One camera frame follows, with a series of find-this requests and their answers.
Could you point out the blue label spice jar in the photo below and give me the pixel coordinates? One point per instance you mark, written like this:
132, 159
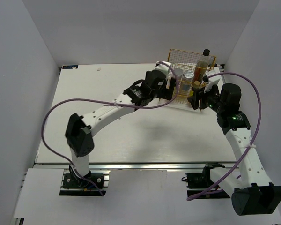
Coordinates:
186, 80
179, 73

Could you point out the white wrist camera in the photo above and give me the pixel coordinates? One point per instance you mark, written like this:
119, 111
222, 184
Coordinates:
163, 67
210, 82

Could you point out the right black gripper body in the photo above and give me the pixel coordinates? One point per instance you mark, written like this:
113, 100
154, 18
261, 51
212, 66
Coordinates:
213, 101

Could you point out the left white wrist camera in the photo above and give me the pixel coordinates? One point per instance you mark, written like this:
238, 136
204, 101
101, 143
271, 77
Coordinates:
163, 67

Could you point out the yellow wire basket rack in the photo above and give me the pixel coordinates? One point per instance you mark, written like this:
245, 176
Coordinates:
189, 67

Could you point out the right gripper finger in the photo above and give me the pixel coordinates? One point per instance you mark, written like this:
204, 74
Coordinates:
194, 100
202, 99

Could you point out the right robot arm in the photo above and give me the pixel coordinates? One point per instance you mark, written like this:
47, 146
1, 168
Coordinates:
254, 193

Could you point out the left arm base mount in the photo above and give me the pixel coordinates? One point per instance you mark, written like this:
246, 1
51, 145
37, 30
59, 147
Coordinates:
94, 184

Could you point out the soy sauce bottle red label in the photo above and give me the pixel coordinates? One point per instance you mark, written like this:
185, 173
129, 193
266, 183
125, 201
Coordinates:
201, 66

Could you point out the blue table sticker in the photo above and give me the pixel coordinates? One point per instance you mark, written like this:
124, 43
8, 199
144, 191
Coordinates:
69, 66

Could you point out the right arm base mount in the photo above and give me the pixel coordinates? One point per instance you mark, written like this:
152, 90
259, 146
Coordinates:
202, 180

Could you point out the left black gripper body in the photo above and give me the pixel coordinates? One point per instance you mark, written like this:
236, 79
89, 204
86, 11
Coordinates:
162, 92

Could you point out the aluminium table frame rail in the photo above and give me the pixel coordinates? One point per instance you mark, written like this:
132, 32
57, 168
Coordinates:
149, 166

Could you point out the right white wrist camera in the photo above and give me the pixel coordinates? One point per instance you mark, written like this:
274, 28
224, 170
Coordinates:
210, 82

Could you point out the small yellow bottle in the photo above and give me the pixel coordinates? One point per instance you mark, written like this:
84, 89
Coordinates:
195, 86

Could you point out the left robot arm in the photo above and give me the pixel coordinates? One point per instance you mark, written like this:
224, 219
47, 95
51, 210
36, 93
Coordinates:
81, 129

